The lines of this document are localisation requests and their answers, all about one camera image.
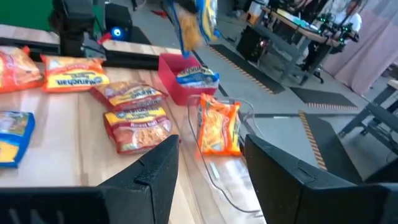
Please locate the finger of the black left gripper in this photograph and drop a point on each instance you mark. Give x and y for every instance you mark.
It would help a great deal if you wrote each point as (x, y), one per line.
(191, 5)

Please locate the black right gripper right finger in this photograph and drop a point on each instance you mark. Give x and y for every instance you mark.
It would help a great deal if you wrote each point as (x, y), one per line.
(280, 186)

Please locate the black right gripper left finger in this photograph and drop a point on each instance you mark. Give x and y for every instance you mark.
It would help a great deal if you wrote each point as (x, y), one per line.
(149, 186)

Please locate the blue Maruchan ramen pack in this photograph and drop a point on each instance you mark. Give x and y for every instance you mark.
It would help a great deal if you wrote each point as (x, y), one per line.
(191, 31)
(196, 76)
(15, 137)

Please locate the red Maruchan ramen pack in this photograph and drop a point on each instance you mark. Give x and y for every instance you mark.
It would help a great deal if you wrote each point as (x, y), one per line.
(140, 133)
(130, 95)

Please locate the orange Maruchan ramen pack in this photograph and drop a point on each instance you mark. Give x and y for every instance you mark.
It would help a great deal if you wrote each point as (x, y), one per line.
(73, 74)
(17, 70)
(217, 124)

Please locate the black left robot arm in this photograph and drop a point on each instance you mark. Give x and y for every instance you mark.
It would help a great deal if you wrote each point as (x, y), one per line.
(73, 28)

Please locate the clear plastic bin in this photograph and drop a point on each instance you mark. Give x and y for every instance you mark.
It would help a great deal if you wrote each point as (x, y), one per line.
(217, 174)

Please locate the hazard-striped black floor mat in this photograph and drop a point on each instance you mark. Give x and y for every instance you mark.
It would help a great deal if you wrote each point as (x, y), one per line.
(248, 71)
(335, 149)
(323, 96)

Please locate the black computer with blue light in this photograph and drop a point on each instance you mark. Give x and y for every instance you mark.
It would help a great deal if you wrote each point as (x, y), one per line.
(122, 18)

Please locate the black equipment box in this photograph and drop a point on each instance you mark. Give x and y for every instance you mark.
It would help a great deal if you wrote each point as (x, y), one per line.
(250, 43)

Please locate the red plastic bin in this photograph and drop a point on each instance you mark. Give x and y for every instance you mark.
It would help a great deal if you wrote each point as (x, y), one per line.
(169, 77)

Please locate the wooden top desk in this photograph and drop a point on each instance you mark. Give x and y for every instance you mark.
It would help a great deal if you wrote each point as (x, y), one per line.
(298, 29)

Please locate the grey metal table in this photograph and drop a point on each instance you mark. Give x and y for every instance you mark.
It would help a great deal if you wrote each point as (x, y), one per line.
(376, 115)

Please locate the pink curtain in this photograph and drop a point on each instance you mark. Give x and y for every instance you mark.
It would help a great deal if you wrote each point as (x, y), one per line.
(373, 56)

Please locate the person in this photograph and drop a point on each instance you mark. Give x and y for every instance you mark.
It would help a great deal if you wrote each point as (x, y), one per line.
(351, 20)

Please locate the green floor panel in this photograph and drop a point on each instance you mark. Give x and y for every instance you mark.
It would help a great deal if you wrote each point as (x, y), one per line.
(25, 14)

